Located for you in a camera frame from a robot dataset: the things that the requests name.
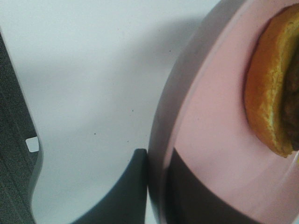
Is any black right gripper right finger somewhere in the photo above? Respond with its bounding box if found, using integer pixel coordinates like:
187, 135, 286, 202
164, 148, 299, 224

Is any burger with lettuce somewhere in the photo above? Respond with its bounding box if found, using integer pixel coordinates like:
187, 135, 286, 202
244, 4, 299, 158

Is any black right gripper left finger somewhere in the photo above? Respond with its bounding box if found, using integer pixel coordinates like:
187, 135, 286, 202
74, 149, 148, 224

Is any pink round plate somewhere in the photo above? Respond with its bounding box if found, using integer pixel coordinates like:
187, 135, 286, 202
149, 0, 299, 224

